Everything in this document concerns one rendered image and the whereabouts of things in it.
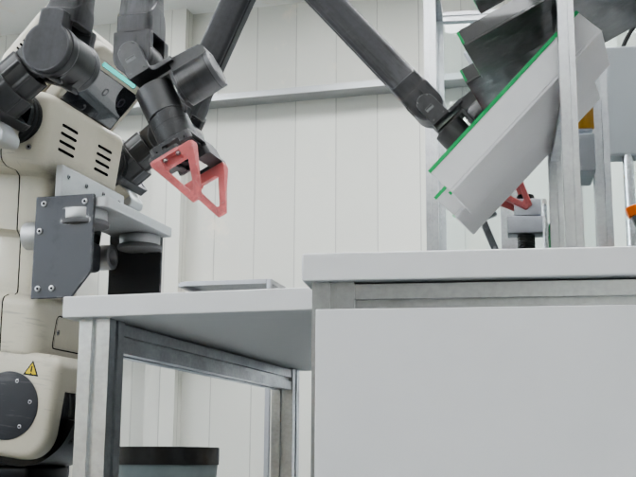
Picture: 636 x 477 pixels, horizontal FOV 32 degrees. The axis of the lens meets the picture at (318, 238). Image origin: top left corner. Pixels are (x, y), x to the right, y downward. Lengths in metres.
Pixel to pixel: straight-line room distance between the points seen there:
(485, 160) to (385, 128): 9.00
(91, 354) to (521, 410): 0.63
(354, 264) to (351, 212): 9.16
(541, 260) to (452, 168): 0.33
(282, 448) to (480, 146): 1.01
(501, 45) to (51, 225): 0.73
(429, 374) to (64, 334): 0.83
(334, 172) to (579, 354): 9.36
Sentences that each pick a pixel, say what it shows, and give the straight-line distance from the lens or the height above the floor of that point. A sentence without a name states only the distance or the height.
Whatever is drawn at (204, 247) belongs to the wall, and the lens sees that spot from 10.73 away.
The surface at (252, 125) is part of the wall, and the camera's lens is 10.86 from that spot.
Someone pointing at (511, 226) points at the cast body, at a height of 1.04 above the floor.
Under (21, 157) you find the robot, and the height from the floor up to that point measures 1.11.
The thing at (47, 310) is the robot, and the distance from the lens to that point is 1.79.
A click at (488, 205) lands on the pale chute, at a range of 1.69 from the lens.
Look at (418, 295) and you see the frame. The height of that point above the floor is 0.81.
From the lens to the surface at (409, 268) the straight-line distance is 1.17.
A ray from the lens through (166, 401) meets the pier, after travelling 10.51.
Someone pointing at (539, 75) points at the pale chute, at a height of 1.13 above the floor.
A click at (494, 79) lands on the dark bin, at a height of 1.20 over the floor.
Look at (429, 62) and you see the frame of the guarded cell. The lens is 2.90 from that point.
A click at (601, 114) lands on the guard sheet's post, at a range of 2.19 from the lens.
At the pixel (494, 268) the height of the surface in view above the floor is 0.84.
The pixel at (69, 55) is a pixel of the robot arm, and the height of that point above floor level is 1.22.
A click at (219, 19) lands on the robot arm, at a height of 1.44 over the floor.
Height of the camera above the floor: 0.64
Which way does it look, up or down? 11 degrees up
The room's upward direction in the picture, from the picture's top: straight up
